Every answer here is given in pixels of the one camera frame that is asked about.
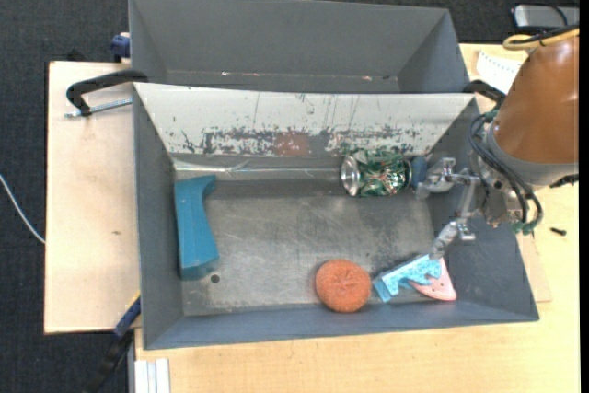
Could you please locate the crushed green drink can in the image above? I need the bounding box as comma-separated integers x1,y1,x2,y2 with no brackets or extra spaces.
340,150,412,198

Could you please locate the small blue cylinder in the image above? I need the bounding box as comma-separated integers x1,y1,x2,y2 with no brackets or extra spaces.
410,156,429,190

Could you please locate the light blue notched sponge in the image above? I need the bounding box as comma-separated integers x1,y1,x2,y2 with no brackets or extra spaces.
371,253,445,304

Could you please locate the grey metal bin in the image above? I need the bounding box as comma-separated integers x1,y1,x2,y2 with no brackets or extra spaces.
127,0,540,351

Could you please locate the teal angled block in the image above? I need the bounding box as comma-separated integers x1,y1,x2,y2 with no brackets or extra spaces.
173,174,221,281

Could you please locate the pink triangular sponge piece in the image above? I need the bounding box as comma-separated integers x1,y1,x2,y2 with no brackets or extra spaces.
408,257,458,303

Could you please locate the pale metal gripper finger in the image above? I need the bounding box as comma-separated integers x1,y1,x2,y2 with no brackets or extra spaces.
415,156,459,200
429,218,478,260

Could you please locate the orange round scouring pad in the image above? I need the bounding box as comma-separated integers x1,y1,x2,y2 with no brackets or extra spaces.
314,259,373,314

